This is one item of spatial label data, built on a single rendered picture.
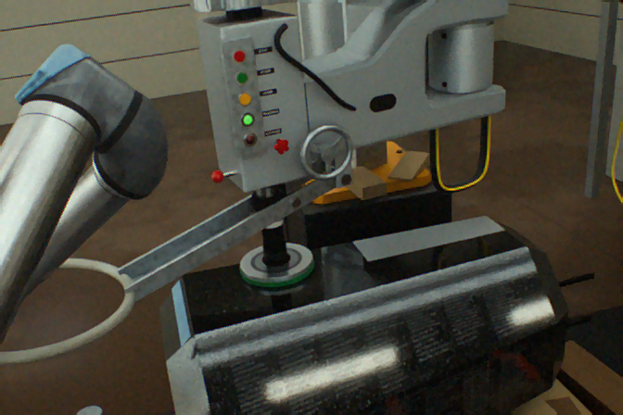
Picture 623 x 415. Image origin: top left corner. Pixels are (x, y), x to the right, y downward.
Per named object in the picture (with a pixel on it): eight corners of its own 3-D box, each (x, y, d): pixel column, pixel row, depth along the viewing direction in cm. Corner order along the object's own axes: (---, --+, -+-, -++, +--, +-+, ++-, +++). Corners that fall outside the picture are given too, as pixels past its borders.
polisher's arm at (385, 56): (465, 130, 212) (466, -23, 192) (513, 147, 193) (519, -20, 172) (262, 182, 186) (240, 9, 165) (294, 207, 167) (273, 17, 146)
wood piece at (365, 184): (340, 183, 248) (339, 171, 246) (363, 177, 251) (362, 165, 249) (362, 200, 230) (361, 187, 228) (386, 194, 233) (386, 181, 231)
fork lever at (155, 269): (328, 162, 193) (323, 148, 190) (360, 181, 176) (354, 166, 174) (122, 277, 177) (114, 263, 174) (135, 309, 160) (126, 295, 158)
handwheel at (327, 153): (339, 164, 175) (335, 111, 169) (357, 174, 166) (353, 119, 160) (289, 177, 169) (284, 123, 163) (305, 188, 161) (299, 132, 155)
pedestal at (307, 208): (284, 298, 320) (266, 162, 289) (406, 273, 331) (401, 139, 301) (314, 380, 261) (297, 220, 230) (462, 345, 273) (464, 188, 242)
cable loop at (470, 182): (485, 181, 212) (487, 88, 199) (491, 184, 209) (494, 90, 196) (428, 197, 204) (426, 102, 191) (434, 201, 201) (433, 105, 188)
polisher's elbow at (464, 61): (415, 86, 196) (413, 22, 188) (464, 75, 204) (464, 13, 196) (456, 97, 180) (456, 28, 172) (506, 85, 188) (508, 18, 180)
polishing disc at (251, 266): (259, 243, 198) (259, 240, 198) (323, 249, 191) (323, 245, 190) (227, 277, 180) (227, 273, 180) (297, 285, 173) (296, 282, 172)
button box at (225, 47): (263, 148, 160) (248, 34, 148) (267, 151, 158) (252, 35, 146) (233, 156, 157) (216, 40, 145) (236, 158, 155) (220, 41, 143)
